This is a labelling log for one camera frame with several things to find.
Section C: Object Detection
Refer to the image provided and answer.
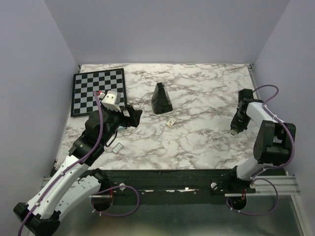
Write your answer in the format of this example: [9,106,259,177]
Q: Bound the aluminium extrusion rail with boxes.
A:
[220,176,301,198]

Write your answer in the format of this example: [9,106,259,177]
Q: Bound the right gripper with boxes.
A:
[231,111,251,133]

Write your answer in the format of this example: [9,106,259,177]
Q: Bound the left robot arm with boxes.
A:
[13,105,142,236]

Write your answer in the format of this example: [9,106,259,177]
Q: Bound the black white chessboard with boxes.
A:
[70,68,128,118]

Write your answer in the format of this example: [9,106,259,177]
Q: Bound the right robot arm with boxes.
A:
[226,89,296,193]

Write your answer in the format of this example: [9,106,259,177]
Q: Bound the small staple box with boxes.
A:
[166,118,176,127]

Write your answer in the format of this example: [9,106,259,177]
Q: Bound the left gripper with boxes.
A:
[100,104,143,146]

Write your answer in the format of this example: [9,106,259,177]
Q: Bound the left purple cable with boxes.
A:
[18,90,140,236]

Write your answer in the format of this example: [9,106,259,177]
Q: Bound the black wedge stand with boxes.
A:
[152,82,173,115]

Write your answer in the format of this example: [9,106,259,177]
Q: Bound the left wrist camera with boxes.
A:
[101,90,122,112]

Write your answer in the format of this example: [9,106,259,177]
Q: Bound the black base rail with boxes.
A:
[83,169,255,207]

